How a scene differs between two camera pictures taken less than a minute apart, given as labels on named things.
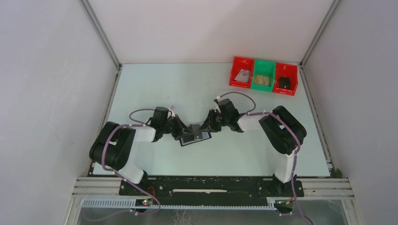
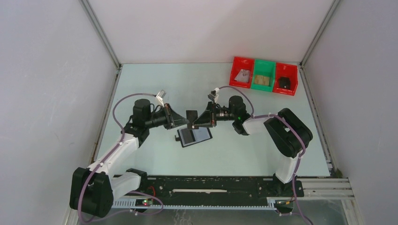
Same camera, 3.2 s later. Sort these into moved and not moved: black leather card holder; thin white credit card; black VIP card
Moved: black VIP card
Not moved: black leather card holder; thin white credit card
